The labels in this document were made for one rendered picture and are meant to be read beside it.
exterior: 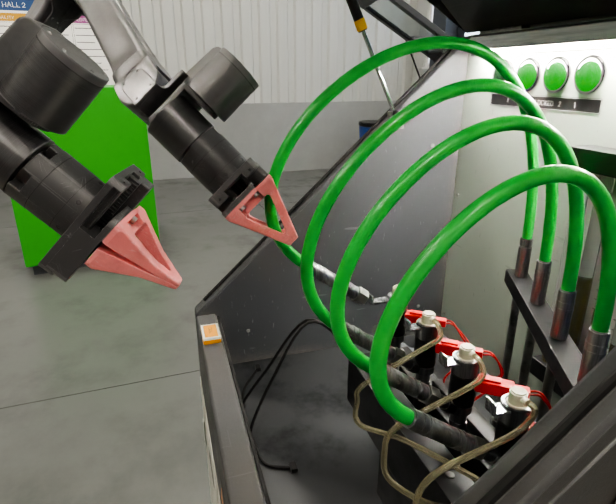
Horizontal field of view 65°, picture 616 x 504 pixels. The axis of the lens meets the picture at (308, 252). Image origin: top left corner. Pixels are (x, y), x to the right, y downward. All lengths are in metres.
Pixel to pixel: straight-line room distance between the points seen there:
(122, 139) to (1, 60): 3.40
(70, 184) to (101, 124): 3.38
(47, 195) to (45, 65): 0.10
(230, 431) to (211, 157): 0.35
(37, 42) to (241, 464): 0.47
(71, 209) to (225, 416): 0.37
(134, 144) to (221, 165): 3.31
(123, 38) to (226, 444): 0.55
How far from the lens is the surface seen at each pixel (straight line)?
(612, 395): 0.40
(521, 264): 0.77
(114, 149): 3.84
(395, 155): 0.96
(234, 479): 0.61
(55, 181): 0.43
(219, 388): 0.74
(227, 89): 0.56
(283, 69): 7.34
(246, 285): 0.94
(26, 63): 0.43
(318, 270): 0.60
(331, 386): 0.94
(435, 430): 0.45
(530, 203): 0.74
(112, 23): 0.80
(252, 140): 7.25
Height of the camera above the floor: 1.38
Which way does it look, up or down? 20 degrees down
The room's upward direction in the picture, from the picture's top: straight up
